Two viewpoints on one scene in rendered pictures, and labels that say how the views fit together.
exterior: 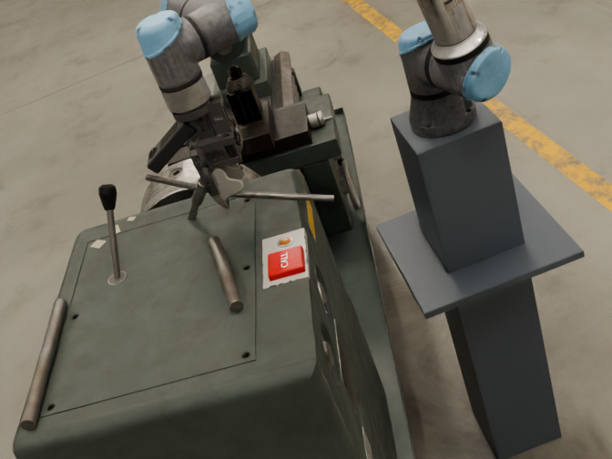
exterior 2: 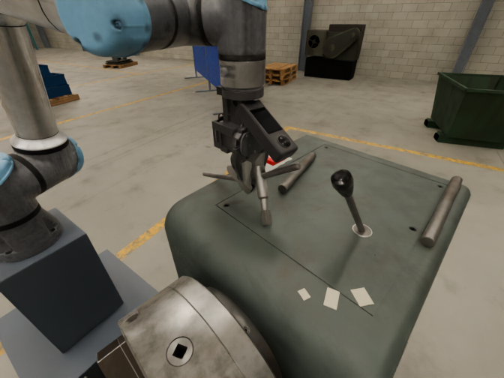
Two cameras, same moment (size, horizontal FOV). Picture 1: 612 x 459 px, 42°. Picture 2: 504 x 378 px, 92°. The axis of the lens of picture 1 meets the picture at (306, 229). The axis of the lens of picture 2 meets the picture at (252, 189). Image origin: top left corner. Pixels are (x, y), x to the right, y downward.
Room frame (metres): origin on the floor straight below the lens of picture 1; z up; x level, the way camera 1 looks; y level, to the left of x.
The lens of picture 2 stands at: (1.60, 0.37, 1.59)
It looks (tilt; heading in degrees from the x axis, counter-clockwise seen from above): 35 degrees down; 216
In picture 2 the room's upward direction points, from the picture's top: straight up
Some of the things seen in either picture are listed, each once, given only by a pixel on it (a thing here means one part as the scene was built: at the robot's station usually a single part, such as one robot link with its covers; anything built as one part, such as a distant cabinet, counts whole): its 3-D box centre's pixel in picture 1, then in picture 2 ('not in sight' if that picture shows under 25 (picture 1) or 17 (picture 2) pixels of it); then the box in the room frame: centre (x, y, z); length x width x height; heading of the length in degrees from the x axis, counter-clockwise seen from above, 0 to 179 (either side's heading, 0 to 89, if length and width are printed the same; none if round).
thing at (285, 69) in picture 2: not in sight; (278, 73); (-5.68, -3.87, 0.22); 1.25 x 0.86 x 0.44; 8
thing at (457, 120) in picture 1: (439, 100); (19, 226); (1.58, -0.38, 1.15); 0.15 x 0.15 x 0.10
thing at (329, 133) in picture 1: (251, 147); not in sight; (2.19, 0.06, 0.90); 0.53 x 0.30 x 0.06; 81
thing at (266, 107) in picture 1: (254, 127); not in sight; (2.10, 0.03, 1.00); 0.20 x 0.10 x 0.05; 171
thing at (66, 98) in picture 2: not in sight; (35, 85); (-0.24, -6.90, 0.39); 1.20 x 0.80 x 0.79; 13
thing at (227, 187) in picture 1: (228, 188); (249, 168); (1.24, 0.10, 1.33); 0.06 x 0.03 x 0.09; 81
